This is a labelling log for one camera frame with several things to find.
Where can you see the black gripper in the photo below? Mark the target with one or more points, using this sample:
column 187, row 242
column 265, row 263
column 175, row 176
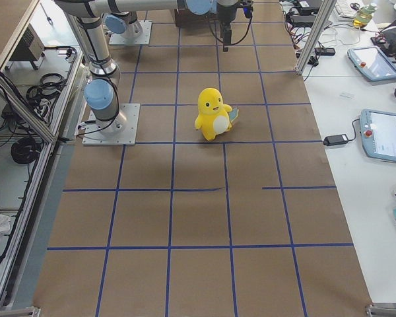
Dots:
column 225, row 13

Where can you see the yellow plush toy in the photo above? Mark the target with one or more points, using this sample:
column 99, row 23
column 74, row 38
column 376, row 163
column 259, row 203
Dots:
column 214, row 116

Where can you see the near teach pendant tablet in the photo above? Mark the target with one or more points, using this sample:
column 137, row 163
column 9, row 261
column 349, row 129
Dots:
column 378, row 134

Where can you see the black power adapter brick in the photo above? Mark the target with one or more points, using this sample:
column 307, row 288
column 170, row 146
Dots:
column 334, row 140

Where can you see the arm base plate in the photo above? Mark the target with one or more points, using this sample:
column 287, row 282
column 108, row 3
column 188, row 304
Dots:
column 143, row 39
column 122, row 131

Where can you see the dark wooden drawer cabinet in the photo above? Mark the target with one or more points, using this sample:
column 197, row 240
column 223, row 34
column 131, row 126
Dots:
column 183, row 18

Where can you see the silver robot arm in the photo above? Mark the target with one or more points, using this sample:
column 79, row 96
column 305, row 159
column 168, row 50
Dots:
column 87, row 16
column 125, row 24

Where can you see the aluminium frame post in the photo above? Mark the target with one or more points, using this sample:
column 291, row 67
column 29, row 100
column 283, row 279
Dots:
column 325, row 10

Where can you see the teach pendant tablet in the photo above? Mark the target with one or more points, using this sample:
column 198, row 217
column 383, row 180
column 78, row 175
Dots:
column 378, row 134
column 372, row 63

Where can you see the far teach pendant tablet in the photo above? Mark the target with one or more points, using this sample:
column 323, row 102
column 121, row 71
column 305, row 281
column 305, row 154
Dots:
column 372, row 63

